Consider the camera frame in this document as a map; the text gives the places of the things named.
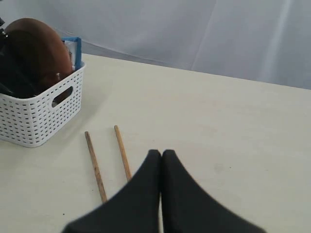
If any white backdrop curtain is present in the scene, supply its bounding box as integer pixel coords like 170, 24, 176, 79
0, 0, 311, 89

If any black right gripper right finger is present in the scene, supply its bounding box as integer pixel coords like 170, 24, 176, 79
161, 150, 264, 233

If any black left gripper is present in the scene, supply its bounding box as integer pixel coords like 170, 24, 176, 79
0, 18, 39, 99

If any white perforated plastic basket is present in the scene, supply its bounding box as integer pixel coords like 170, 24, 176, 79
0, 63, 86, 148

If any blue snack packet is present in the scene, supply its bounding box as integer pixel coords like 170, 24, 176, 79
61, 37, 82, 71

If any brown round plate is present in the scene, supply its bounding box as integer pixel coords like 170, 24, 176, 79
3, 17, 73, 95

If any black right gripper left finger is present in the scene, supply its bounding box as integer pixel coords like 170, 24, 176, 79
63, 150, 161, 233

